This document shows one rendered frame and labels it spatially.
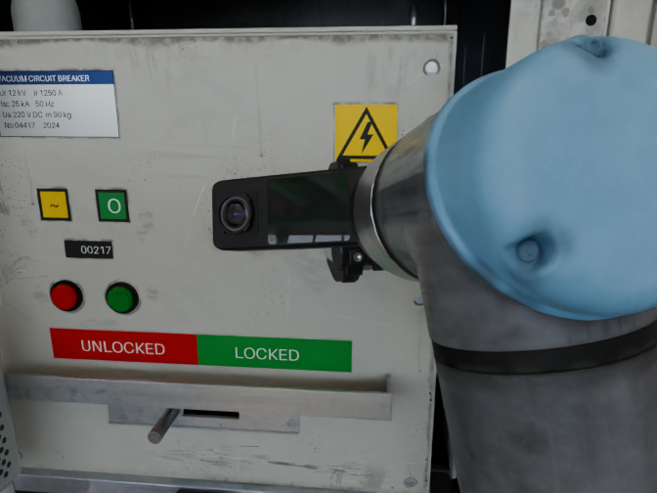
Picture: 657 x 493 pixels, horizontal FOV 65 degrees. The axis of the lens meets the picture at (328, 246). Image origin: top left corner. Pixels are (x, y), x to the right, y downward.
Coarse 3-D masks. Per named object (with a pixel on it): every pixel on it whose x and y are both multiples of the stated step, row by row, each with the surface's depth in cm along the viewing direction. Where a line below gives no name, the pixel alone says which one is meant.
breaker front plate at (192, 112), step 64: (0, 64) 47; (64, 64) 47; (128, 64) 46; (192, 64) 46; (256, 64) 45; (320, 64) 45; (384, 64) 44; (448, 64) 44; (128, 128) 48; (192, 128) 47; (256, 128) 47; (320, 128) 46; (0, 192) 51; (128, 192) 49; (192, 192) 49; (0, 256) 53; (64, 256) 52; (128, 256) 51; (192, 256) 51; (256, 256) 50; (320, 256) 49; (0, 320) 55; (64, 320) 54; (128, 320) 53; (192, 320) 52; (256, 320) 52; (320, 320) 51; (384, 320) 50; (256, 384) 54; (320, 384) 53; (384, 384) 52; (64, 448) 58; (128, 448) 57; (192, 448) 57; (256, 448) 56; (320, 448) 55; (384, 448) 54
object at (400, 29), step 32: (0, 32) 47; (32, 32) 46; (64, 32) 46; (96, 32) 46; (128, 32) 46; (160, 32) 45; (192, 32) 45; (224, 32) 45; (256, 32) 45; (288, 32) 44; (320, 32) 44; (352, 32) 44; (384, 32) 44; (416, 32) 43; (448, 32) 43
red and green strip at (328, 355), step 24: (72, 336) 54; (96, 336) 54; (120, 336) 54; (144, 336) 53; (168, 336) 53; (192, 336) 53; (216, 336) 53; (240, 336) 52; (120, 360) 54; (144, 360) 54; (168, 360) 54; (192, 360) 54; (216, 360) 53; (240, 360) 53; (264, 360) 53; (288, 360) 52; (312, 360) 52; (336, 360) 52
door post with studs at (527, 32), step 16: (512, 0) 39; (528, 0) 39; (544, 0) 38; (560, 0) 38; (576, 0) 38; (592, 0) 38; (512, 16) 39; (528, 16) 39; (544, 16) 38; (560, 16) 38; (576, 16) 38; (592, 16) 38; (512, 32) 39; (528, 32) 39; (544, 32) 39; (560, 32) 39; (576, 32) 38; (592, 32) 38; (512, 48) 40; (528, 48) 39; (512, 64) 40
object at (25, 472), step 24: (24, 480) 58; (48, 480) 58; (72, 480) 58; (96, 480) 58; (120, 480) 57; (144, 480) 57; (168, 480) 57; (192, 480) 57; (216, 480) 57; (432, 480) 57
